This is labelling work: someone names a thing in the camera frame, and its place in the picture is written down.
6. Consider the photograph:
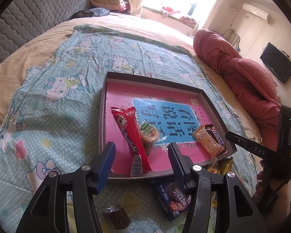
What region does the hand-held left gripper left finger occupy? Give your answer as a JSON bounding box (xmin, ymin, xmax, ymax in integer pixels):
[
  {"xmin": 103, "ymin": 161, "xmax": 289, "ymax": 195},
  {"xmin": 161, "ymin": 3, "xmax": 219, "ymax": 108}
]
[{"xmin": 15, "ymin": 141, "xmax": 117, "ymax": 233}]

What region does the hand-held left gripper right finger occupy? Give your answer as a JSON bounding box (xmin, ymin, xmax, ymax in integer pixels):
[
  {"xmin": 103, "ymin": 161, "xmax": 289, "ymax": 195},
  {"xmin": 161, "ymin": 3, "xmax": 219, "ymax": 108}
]
[{"xmin": 168, "ymin": 142, "xmax": 267, "ymax": 233}]

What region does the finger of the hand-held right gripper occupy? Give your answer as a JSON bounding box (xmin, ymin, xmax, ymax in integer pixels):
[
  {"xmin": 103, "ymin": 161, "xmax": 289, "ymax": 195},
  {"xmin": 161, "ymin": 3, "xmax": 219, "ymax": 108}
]
[{"xmin": 225, "ymin": 131, "xmax": 282, "ymax": 161}]

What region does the blue cookie packet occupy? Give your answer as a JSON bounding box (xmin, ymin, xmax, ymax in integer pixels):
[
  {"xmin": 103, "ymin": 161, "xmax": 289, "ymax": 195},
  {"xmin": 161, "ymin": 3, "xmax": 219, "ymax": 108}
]
[{"xmin": 151, "ymin": 178, "xmax": 192, "ymax": 222}]

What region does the yellow candy bar packet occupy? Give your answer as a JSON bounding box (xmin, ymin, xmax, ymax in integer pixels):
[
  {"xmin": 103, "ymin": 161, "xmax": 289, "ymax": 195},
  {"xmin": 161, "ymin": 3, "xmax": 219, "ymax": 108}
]
[{"xmin": 219, "ymin": 157, "xmax": 234, "ymax": 175}]

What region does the brown chocolate bar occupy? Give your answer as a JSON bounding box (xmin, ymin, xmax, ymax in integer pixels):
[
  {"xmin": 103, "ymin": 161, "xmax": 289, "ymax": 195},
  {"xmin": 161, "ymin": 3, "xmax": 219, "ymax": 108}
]
[{"xmin": 205, "ymin": 124, "xmax": 227, "ymax": 153}]

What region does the orange biscuit packet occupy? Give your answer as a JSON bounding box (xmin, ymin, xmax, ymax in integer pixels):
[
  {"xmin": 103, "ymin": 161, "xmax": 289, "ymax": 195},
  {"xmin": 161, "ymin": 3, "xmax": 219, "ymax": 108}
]
[{"xmin": 192, "ymin": 125, "xmax": 226, "ymax": 159}]

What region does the red candy bar packet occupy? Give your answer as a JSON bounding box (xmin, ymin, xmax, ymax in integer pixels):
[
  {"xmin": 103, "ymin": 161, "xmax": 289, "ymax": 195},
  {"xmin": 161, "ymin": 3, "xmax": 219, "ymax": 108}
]
[{"xmin": 111, "ymin": 107, "xmax": 153, "ymax": 177}]

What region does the round cookie green label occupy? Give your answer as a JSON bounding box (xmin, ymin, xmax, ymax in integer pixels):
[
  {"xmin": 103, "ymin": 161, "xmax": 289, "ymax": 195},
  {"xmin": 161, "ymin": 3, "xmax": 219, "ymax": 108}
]
[{"xmin": 139, "ymin": 123, "xmax": 160, "ymax": 156}]

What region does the shallow cardboard box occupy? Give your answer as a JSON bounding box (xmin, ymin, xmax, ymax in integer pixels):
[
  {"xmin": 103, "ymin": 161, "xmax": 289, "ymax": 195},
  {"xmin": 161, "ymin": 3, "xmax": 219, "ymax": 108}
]
[{"xmin": 98, "ymin": 71, "xmax": 238, "ymax": 179}]

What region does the person's right hand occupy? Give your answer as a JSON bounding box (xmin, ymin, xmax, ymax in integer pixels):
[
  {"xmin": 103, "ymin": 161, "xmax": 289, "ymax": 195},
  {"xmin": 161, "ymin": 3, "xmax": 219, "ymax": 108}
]
[{"xmin": 256, "ymin": 169, "xmax": 290, "ymax": 201}]

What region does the small dark jelly cup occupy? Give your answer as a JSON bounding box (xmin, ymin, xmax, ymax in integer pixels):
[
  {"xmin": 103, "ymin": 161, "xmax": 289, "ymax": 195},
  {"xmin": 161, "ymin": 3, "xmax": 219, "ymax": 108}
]
[{"xmin": 104, "ymin": 205, "xmax": 129, "ymax": 230}]

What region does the pink quilt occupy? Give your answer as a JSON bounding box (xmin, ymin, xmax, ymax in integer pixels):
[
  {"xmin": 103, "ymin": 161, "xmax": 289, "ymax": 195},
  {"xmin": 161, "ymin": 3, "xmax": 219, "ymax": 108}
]
[{"xmin": 193, "ymin": 29, "xmax": 282, "ymax": 142}]

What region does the black television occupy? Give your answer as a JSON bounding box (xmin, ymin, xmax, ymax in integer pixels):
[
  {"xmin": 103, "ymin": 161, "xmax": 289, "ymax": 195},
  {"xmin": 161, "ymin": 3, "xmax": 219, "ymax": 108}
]
[{"xmin": 260, "ymin": 42, "xmax": 291, "ymax": 84}]

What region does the cat print blanket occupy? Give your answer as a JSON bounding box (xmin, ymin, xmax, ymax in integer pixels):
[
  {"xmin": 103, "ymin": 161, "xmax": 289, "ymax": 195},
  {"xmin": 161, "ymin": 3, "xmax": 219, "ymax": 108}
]
[{"xmin": 0, "ymin": 24, "xmax": 258, "ymax": 233}]

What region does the white air conditioner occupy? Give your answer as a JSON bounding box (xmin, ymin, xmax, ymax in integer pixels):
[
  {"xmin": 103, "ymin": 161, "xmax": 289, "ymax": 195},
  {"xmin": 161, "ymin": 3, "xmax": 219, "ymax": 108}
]
[{"xmin": 243, "ymin": 2, "xmax": 272, "ymax": 24}]

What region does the beige bed sheet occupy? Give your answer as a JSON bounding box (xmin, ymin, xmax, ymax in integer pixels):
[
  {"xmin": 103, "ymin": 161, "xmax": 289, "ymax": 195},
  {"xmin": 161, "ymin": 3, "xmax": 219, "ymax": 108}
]
[{"xmin": 0, "ymin": 12, "xmax": 262, "ymax": 151}]

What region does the pink patterned cloth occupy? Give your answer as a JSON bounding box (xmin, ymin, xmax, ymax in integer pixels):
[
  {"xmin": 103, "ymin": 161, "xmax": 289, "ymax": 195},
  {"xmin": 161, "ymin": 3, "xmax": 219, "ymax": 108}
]
[{"xmin": 178, "ymin": 16, "xmax": 199, "ymax": 28}]

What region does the dark blue pillow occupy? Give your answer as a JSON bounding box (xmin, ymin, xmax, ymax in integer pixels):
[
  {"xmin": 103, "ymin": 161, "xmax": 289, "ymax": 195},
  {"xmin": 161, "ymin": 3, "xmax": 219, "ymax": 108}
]
[{"xmin": 74, "ymin": 7, "xmax": 110, "ymax": 18}]

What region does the red cloth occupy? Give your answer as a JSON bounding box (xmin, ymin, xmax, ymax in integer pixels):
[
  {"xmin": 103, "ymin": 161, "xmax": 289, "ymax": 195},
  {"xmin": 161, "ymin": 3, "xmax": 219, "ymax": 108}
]
[{"xmin": 161, "ymin": 5, "xmax": 177, "ymax": 17}]

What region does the grey quilted headboard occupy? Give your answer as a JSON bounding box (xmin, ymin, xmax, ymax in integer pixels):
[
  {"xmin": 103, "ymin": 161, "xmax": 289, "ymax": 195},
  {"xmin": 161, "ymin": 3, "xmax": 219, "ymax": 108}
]
[{"xmin": 0, "ymin": 0, "xmax": 97, "ymax": 74}]

